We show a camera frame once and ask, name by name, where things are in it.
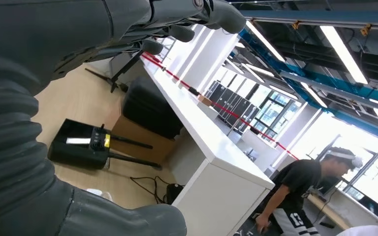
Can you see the small brown box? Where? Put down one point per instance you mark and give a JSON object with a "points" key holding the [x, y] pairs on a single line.
{"points": [[204, 100]]}

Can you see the black locker row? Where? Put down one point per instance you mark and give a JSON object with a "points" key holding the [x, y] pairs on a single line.
{"points": [[228, 97]]}

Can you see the white headset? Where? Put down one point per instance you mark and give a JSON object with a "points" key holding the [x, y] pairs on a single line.
{"points": [[357, 161]]}

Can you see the brown cardboard box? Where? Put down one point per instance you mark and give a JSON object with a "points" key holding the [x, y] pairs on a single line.
{"points": [[140, 140]]}

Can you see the white cabinet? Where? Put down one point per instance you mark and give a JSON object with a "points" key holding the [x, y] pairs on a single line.
{"points": [[215, 182]]}

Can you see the black tripod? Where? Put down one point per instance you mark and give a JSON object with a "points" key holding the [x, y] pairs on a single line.
{"points": [[125, 69]]}

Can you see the wooden desk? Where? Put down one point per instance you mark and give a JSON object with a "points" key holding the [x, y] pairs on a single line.
{"points": [[329, 210]]}

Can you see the black box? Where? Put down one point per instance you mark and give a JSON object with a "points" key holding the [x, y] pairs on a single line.
{"points": [[150, 107]]}

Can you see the white plastic object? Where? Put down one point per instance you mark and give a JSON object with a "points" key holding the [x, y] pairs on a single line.
{"points": [[99, 194]]}

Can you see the red barrier belt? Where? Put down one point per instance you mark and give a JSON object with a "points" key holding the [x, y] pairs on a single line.
{"points": [[221, 108]]}

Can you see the black controller with antennas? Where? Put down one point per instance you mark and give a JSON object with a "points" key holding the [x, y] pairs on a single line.
{"points": [[75, 143]]}

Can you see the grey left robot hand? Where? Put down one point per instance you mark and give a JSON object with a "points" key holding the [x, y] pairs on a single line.
{"points": [[45, 32]]}

